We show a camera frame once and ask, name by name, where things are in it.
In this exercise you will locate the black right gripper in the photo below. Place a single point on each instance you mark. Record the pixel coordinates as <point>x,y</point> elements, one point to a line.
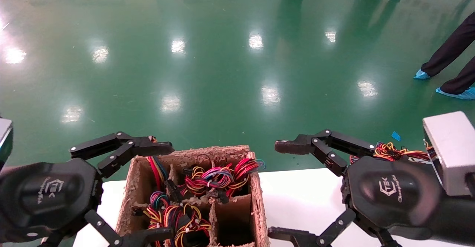
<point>393,195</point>

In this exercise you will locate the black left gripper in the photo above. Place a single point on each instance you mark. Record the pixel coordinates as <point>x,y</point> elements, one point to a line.
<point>48,198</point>

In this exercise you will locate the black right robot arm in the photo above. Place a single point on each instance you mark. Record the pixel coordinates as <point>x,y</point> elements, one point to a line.
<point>460,221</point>

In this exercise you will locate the brown cardboard divider box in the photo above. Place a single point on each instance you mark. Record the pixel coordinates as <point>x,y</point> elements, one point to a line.
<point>259,217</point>

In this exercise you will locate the small blue scrap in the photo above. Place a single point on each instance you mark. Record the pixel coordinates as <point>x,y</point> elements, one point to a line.
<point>396,136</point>

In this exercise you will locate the person in black trousers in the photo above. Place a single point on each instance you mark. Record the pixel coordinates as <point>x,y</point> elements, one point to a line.
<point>452,46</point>

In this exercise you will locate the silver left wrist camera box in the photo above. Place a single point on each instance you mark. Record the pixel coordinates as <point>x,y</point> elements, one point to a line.
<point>5,139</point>

